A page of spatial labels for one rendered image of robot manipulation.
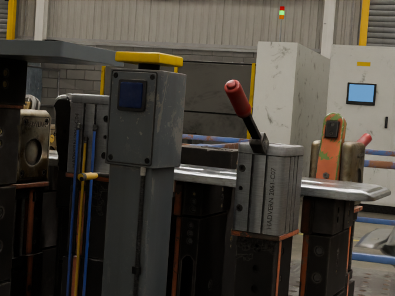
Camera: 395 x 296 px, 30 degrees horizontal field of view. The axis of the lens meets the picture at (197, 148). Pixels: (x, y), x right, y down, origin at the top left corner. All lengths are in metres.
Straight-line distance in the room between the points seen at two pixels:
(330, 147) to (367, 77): 7.86
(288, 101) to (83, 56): 8.32
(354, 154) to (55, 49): 0.61
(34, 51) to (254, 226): 0.35
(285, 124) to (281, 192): 8.24
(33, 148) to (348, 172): 0.52
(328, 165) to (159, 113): 0.49
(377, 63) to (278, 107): 1.30
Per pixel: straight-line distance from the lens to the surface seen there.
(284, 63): 9.22
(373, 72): 9.12
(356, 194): 1.04
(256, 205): 0.96
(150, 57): 0.84
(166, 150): 0.85
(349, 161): 1.27
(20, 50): 0.90
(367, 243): 3.40
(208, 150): 1.35
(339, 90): 9.14
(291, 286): 1.77
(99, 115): 1.06
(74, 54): 0.88
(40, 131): 1.20
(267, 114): 9.24
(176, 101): 0.87
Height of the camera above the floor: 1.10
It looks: 3 degrees down
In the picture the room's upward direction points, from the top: 4 degrees clockwise
